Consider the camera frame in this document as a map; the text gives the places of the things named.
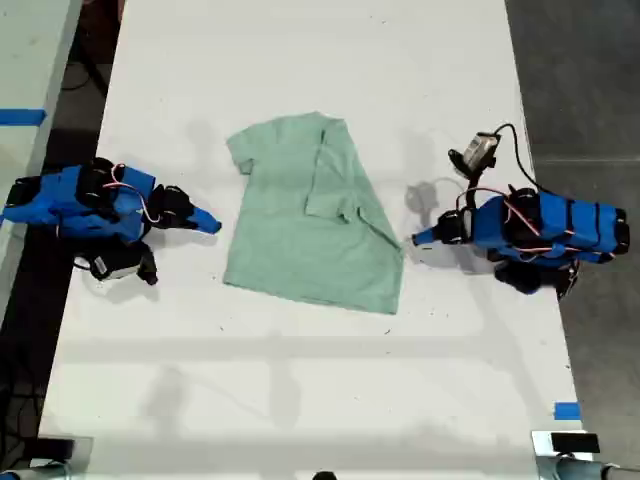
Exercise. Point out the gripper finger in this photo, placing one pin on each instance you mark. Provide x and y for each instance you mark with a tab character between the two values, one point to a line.
205	221
429	236

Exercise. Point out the pale green t-shirt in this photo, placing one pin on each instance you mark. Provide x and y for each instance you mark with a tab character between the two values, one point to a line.
310	250

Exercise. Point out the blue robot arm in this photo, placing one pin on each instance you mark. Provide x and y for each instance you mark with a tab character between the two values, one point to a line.
555	225
75	200

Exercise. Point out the blue tape strip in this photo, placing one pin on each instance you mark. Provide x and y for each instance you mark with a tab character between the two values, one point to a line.
567	410
22	117

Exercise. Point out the pale side table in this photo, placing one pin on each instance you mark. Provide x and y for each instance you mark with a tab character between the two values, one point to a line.
30	65

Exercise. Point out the small black box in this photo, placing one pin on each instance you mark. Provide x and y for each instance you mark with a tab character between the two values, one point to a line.
575	443
56	450

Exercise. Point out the round black object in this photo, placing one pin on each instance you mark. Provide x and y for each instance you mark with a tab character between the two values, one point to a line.
324	475

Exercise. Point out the black camera stalk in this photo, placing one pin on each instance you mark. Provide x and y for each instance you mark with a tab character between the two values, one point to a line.
148	267
456	161

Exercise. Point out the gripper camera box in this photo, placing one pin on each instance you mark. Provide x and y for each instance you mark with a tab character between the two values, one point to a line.
116	267
479	150

